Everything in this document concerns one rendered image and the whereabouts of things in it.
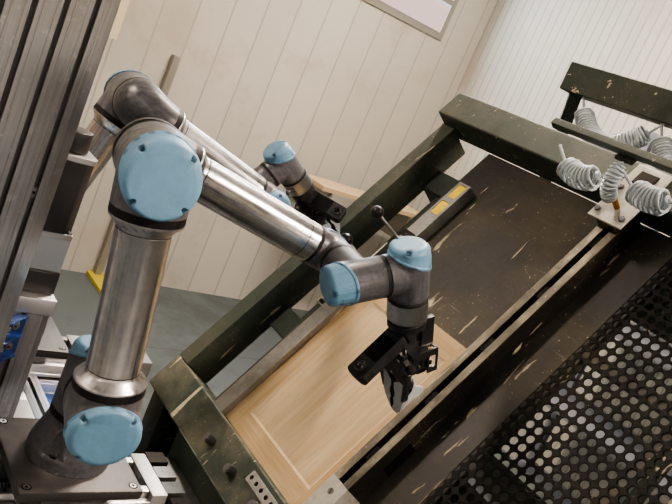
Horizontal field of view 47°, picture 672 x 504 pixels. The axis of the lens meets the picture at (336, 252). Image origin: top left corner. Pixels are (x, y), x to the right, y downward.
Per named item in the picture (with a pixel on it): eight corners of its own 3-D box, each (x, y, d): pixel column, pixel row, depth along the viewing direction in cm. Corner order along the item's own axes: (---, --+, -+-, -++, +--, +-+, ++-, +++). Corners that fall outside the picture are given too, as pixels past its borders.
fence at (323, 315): (221, 408, 215) (213, 401, 212) (464, 190, 229) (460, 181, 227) (228, 419, 211) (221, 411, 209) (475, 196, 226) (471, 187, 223)
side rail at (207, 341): (199, 373, 238) (179, 353, 231) (454, 147, 254) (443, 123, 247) (206, 383, 233) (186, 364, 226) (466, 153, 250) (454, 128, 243)
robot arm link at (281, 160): (254, 153, 204) (279, 133, 204) (274, 181, 211) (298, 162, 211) (266, 163, 198) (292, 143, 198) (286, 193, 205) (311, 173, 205)
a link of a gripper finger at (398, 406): (425, 412, 149) (428, 374, 145) (400, 423, 146) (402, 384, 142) (415, 403, 151) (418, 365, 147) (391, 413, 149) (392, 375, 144)
